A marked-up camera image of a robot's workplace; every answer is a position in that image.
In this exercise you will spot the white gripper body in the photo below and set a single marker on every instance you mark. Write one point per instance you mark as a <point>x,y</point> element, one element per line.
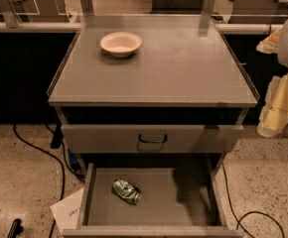
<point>270,45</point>

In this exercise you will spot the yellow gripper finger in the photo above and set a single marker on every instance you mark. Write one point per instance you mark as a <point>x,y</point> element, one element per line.
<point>277,116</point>
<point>262,129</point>

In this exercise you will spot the crushed green can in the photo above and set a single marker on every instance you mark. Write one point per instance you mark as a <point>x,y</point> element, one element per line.
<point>126,191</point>

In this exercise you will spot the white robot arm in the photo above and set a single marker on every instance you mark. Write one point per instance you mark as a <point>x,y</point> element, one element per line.
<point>282,54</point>

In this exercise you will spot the grey drawer cabinet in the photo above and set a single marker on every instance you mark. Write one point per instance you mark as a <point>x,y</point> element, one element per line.
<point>183,74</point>

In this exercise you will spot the open grey middle drawer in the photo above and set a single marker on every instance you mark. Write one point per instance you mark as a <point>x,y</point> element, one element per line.
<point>178,201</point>

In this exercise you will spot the grey upper drawer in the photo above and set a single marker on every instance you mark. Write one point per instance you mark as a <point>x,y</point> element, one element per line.
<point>84,139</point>

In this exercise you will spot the white paper bowl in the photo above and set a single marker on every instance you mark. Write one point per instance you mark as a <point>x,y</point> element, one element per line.
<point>121,44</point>

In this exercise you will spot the white paper sheet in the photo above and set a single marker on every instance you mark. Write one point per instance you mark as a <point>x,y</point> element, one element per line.
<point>66,211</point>

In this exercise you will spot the black object on floor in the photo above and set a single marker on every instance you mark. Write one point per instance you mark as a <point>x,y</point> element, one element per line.
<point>15,229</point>

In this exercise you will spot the black drawer handle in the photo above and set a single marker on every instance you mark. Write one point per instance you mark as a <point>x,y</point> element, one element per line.
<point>153,139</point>

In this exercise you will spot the white horizontal rail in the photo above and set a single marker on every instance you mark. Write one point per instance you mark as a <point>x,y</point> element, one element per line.
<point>230,29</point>

